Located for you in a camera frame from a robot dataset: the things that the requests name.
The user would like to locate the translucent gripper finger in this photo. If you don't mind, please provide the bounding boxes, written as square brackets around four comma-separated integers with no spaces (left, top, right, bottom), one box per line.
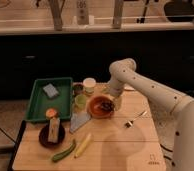
[113,96,122,111]

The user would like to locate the dark grape bunch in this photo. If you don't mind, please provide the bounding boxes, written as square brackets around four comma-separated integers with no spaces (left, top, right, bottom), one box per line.
[101,102,114,111]

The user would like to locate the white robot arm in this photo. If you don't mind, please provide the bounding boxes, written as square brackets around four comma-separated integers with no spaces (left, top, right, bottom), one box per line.
[108,58,194,171]

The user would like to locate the red bowl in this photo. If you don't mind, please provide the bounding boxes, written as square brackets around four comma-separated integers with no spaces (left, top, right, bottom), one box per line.
[87,96,114,119]

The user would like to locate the metal fork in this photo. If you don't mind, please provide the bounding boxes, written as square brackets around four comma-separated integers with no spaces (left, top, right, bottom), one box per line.
[124,111,147,128]

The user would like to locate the white cup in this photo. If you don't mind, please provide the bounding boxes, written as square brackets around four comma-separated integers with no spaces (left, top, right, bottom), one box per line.
[83,78,96,94]

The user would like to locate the light green cup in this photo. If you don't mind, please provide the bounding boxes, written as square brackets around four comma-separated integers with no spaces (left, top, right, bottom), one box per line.
[75,94,87,110]

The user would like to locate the grey cloth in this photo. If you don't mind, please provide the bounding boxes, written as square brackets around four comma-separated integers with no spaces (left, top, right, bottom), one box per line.
[69,113,91,133]

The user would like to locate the yellow corn cob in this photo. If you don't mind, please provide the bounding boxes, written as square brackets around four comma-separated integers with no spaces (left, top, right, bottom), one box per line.
[74,134,92,158]

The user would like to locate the green plastic tray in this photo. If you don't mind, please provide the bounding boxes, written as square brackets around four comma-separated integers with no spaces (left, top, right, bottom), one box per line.
[25,77,73,123]

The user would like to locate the blue sponge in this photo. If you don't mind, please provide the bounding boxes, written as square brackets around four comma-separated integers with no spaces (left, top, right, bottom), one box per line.
[43,84,59,98]

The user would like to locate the beige box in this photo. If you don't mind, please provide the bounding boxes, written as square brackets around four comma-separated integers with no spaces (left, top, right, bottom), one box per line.
[48,117,60,143]

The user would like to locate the orange peach fruit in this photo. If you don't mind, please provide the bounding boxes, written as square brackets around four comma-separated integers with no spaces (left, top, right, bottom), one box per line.
[45,108,58,119]

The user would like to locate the dark round plate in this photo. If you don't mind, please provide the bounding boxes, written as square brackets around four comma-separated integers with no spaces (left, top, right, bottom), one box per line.
[39,125,65,148]

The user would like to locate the green cucumber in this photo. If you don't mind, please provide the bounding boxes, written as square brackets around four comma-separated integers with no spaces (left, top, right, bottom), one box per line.
[52,139,76,162]

